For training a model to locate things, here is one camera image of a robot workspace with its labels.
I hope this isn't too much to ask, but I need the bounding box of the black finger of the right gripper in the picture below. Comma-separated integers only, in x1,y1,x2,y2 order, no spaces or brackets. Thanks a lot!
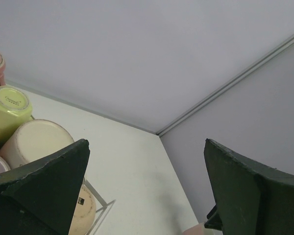
204,205,222,231

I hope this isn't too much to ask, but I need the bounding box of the clear acrylic dish rack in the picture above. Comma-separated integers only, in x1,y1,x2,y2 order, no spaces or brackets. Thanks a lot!
29,115,117,235

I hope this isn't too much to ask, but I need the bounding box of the green-inside patterned mug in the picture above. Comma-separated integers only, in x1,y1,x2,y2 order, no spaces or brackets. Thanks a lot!
0,119,74,169

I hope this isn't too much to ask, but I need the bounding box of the beige stoneware mug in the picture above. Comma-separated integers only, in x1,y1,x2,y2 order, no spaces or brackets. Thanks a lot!
68,185,96,235

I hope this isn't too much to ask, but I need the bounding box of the pale yellow mug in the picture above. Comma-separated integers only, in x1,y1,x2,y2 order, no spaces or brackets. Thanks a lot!
0,86,33,146

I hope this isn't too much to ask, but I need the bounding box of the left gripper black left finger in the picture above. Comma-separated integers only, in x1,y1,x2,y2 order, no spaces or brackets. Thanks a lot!
0,139,90,235

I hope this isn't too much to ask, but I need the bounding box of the light pink mug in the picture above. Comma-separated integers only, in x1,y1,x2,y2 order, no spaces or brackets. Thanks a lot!
182,223,215,235

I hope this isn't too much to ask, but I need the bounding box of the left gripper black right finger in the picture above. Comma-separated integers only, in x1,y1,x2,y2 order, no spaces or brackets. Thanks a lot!
204,139,294,235

